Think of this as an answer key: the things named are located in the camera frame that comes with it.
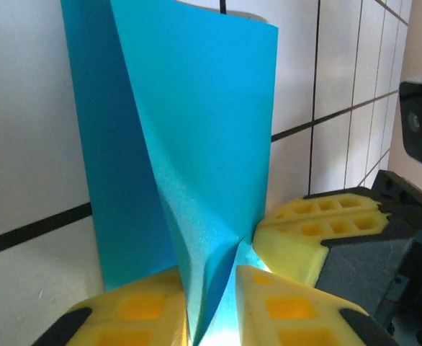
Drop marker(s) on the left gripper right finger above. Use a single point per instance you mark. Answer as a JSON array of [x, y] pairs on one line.
[[286, 313]]

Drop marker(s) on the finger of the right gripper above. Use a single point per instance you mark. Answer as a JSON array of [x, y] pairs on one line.
[[322, 207], [290, 248]]

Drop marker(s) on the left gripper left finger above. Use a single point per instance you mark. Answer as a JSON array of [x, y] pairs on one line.
[[132, 313]]

